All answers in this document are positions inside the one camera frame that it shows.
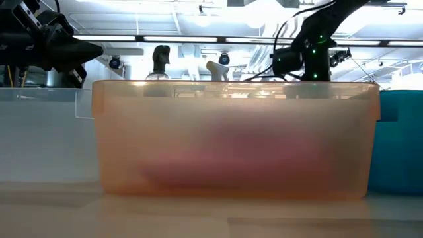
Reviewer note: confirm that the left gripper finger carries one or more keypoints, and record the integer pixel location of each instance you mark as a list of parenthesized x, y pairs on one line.
[(74, 64), (62, 38)]

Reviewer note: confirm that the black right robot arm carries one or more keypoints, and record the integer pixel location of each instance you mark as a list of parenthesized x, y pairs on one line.
[(317, 49)]

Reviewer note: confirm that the pink microfiber towel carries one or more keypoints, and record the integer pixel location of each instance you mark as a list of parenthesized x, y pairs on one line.
[(231, 165)]

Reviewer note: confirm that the blue round ceiling device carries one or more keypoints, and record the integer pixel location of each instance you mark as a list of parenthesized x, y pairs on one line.
[(114, 62), (224, 59)]

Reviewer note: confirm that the clear translucent plastic basket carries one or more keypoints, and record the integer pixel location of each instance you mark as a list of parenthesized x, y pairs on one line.
[(39, 139)]

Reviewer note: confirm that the grey-capped labelled spray bottle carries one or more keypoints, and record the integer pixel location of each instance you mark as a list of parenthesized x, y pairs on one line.
[(161, 57)]

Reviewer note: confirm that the long ceiling light bar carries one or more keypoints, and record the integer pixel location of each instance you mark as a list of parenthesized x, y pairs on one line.
[(178, 39)]

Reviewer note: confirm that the orange translucent plastic basket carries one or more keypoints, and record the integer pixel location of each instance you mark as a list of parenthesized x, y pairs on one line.
[(231, 112)]

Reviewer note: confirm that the teal plastic basket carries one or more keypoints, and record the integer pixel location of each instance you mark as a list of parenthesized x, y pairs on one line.
[(400, 142)]

